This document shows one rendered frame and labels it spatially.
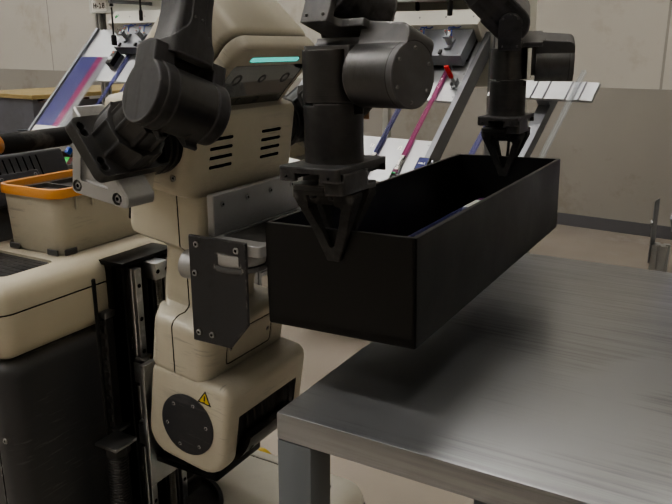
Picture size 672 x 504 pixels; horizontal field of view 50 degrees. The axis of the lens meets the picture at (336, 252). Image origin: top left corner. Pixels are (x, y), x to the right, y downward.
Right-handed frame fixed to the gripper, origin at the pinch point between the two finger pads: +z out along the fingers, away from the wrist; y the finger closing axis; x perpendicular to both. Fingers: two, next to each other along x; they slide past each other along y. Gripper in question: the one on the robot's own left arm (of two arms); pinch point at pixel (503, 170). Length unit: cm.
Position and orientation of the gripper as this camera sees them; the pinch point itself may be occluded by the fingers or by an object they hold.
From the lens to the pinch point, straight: 123.9
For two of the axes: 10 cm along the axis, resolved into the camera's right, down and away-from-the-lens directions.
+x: -8.7, -1.2, 4.8
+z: 0.2, 9.6, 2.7
